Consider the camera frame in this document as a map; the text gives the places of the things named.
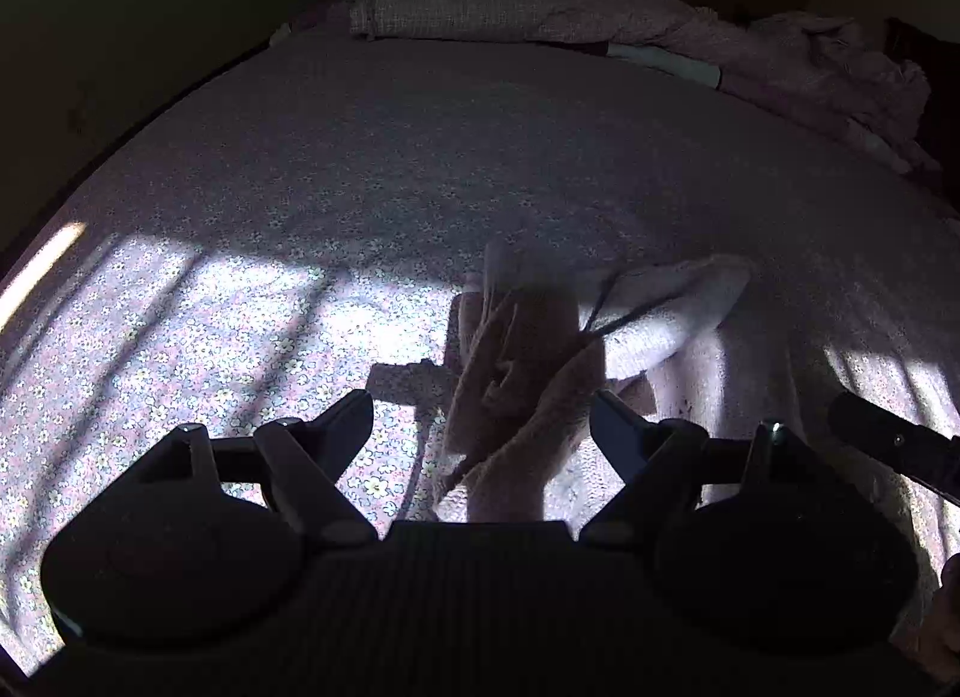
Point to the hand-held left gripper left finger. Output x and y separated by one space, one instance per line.
351 418

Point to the pale pink knit sweater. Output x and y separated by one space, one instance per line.
675 307

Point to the floral bed sheet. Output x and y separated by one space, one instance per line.
375 165

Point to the person's right hand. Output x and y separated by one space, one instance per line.
946 614

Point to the white cloth strip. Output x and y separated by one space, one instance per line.
664 63

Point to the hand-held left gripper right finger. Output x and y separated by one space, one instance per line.
611 427

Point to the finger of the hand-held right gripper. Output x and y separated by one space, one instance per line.
885 434

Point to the pink checkered quilt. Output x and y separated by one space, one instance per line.
525 0

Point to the purple cloth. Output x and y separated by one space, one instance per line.
322 18

